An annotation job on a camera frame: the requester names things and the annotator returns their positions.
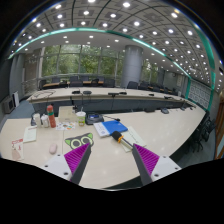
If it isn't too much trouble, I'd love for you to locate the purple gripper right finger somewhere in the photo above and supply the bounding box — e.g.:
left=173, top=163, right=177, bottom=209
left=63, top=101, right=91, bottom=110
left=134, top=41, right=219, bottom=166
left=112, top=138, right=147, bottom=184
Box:
left=131, top=143, right=182, bottom=186

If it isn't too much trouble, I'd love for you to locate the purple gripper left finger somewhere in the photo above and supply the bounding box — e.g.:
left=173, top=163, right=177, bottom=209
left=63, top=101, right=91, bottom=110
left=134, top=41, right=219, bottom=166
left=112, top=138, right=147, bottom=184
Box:
left=44, top=142, right=92, bottom=185

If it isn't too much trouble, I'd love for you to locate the black owl face mouse pad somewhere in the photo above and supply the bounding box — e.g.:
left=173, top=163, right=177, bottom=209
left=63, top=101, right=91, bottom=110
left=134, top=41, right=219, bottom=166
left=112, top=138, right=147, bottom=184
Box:
left=65, top=133, right=94, bottom=149

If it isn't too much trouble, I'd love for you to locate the pink computer mouse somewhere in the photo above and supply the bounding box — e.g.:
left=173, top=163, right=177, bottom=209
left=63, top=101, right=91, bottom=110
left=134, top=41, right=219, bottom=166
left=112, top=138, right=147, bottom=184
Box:
left=49, top=143, right=57, bottom=154

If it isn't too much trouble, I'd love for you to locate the colourful sticker sheet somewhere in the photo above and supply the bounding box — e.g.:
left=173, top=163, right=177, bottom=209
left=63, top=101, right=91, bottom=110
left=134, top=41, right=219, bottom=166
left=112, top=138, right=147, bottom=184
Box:
left=56, top=122, right=75, bottom=131

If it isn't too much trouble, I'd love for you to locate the paper cup with green print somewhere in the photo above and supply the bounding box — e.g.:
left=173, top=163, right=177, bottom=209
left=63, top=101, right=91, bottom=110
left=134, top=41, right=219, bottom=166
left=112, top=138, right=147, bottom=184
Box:
left=76, top=111, right=86, bottom=126

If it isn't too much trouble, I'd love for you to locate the black round device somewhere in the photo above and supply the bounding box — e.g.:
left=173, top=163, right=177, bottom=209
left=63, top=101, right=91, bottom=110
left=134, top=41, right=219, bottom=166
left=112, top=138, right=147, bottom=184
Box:
left=85, top=113, right=104, bottom=125

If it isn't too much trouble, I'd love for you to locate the blue folder notebook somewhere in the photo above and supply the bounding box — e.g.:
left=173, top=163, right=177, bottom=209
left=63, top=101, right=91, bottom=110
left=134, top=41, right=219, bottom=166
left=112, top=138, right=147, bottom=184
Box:
left=102, top=120, right=128, bottom=135

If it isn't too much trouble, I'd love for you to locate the beige cardboard box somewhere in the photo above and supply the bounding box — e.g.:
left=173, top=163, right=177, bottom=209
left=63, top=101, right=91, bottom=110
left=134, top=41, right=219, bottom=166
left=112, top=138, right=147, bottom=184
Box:
left=58, top=106, right=76, bottom=122

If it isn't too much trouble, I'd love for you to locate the white jar with lid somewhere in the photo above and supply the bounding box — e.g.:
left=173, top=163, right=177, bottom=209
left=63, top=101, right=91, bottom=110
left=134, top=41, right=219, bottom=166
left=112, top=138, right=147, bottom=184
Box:
left=41, top=114, right=49, bottom=128

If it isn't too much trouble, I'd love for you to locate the pale green booklet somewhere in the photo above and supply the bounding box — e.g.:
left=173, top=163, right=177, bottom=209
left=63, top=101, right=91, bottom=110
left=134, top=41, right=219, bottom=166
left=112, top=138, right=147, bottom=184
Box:
left=23, top=126, right=37, bottom=143

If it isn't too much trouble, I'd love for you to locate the red sauce bottle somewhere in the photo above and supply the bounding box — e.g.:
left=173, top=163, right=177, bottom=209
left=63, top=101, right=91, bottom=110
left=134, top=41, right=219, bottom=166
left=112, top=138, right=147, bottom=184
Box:
left=47, top=105, right=56, bottom=128

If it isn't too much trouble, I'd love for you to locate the white small bottle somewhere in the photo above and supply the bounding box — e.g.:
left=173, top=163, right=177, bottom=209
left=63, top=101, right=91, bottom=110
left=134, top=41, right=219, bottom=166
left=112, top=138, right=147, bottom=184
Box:
left=33, top=113, right=42, bottom=128

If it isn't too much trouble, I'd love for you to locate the red white leaflet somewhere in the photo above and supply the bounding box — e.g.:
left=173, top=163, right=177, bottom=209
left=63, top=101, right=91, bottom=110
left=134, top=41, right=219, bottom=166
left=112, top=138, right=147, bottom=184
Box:
left=11, top=139, right=24, bottom=161

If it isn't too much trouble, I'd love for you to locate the long conference desk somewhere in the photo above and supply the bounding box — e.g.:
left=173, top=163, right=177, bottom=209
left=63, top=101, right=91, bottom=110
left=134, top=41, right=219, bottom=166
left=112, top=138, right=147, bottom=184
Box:
left=27, top=87, right=195, bottom=113

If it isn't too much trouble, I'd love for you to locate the grey round pillar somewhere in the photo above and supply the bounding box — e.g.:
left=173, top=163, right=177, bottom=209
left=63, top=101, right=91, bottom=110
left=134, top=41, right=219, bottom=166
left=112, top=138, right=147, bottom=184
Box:
left=121, top=45, right=143, bottom=87

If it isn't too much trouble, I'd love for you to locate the black yellow handled tool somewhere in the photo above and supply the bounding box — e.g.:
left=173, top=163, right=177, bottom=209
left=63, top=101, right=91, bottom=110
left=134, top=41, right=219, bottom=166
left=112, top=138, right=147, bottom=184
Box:
left=112, top=131, right=132, bottom=148

